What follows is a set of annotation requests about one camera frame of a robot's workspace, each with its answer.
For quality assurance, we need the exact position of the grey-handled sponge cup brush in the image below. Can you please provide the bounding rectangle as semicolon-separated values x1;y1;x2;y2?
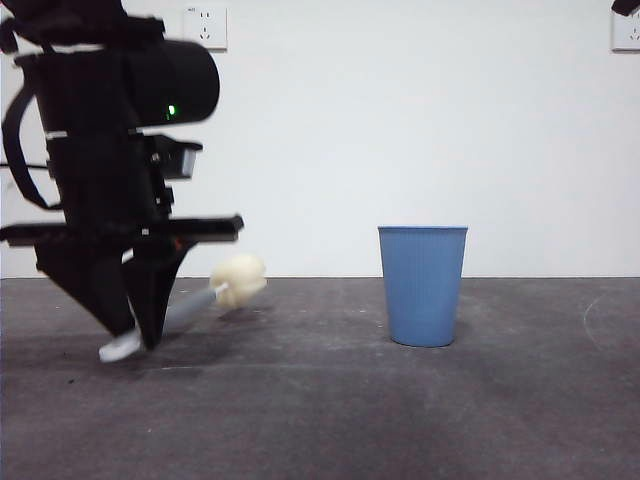
98;253;268;363

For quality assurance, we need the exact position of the white wall socket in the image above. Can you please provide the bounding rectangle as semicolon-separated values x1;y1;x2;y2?
182;6;229;53
610;7;640;53

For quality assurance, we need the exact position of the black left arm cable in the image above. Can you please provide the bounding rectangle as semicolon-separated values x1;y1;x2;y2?
0;89;64;211

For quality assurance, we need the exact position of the blue ribbed plastic cup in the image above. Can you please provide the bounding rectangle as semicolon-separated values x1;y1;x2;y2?
377;225;470;349

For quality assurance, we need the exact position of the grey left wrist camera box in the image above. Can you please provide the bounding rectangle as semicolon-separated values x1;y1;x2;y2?
149;133;204;180

